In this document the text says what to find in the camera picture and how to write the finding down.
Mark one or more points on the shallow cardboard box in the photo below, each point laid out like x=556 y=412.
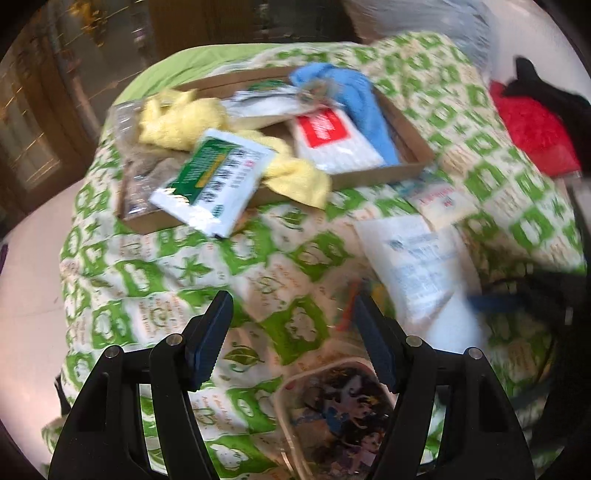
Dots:
x=392 y=173

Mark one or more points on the clear bag of grey material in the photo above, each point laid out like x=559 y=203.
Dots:
x=138 y=170

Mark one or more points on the cartoon print plastic pouch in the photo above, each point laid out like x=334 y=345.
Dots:
x=332 y=410

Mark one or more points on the black cloth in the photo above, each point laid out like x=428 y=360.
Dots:
x=554 y=92

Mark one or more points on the yellow cloth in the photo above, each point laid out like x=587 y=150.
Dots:
x=175 y=124

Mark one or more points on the green printed blanket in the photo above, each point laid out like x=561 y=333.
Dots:
x=152 y=277

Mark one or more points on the plain green bedsheet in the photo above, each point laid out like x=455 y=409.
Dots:
x=184 y=69

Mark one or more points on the clear bag of coloured sticks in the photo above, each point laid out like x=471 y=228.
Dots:
x=351 y=295

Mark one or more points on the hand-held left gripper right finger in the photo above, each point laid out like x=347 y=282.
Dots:
x=376 y=341

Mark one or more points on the red cloth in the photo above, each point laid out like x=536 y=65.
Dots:
x=535 y=129

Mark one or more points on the white tissue packet red label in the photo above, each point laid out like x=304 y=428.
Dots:
x=341 y=147

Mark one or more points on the green and white packet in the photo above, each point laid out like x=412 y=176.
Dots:
x=212 y=180

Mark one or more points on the white packet with round label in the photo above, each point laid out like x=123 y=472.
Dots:
x=443 y=205

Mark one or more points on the blue towel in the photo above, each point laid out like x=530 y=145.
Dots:
x=364 y=101

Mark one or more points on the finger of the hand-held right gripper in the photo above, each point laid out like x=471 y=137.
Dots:
x=501 y=303

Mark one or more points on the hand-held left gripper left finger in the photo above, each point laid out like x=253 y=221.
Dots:
x=211 y=339

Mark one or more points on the white pouch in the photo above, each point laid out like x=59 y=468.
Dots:
x=415 y=263

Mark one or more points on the wooden cabinet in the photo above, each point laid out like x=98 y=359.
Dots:
x=46 y=115

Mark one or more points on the white plastic packet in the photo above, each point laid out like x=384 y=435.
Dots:
x=268 y=104

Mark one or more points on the translucent plastic bag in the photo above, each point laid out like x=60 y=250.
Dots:
x=415 y=27

